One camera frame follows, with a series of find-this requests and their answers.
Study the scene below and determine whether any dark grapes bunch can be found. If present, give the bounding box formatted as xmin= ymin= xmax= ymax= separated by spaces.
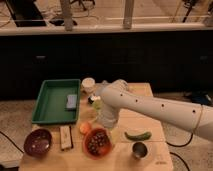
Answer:
xmin=87 ymin=132 xmax=108 ymax=155

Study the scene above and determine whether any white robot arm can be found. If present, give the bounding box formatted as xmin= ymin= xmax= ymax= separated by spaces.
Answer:
xmin=95 ymin=79 xmax=213 ymax=142

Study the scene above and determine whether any red bowl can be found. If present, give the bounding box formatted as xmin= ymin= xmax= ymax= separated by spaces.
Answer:
xmin=82 ymin=128 xmax=112 ymax=159

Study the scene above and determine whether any dark purple bowl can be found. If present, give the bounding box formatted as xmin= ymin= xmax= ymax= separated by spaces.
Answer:
xmin=24 ymin=129 xmax=52 ymax=158

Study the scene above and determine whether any white cup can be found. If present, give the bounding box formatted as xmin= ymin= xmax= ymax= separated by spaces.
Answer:
xmin=82 ymin=77 xmax=95 ymax=93

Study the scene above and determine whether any blue sponge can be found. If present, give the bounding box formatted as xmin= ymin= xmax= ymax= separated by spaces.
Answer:
xmin=66 ymin=94 xmax=77 ymax=110

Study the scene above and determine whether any orange fruit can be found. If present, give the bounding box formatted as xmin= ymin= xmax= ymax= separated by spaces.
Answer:
xmin=79 ymin=122 xmax=92 ymax=135

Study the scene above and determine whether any green plastic tray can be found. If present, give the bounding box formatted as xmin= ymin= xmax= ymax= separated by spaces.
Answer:
xmin=32 ymin=79 xmax=80 ymax=124

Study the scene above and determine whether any wooden brush block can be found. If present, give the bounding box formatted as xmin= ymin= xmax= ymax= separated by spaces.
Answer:
xmin=60 ymin=126 xmax=72 ymax=150

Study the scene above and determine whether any green cucumber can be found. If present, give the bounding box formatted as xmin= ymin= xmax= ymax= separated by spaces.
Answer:
xmin=124 ymin=132 xmax=152 ymax=141

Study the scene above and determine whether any small metal cup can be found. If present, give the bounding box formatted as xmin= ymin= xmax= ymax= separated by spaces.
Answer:
xmin=132 ymin=142 xmax=148 ymax=159

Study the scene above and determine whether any black cable on floor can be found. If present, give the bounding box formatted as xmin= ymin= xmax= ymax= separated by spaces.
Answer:
xmin=165 ymin=133 xmax=195 ymax=171

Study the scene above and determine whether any black cable left floor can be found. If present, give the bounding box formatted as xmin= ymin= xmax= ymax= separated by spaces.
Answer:
xmin=0 ymin=130 xmax=25 ymax=154

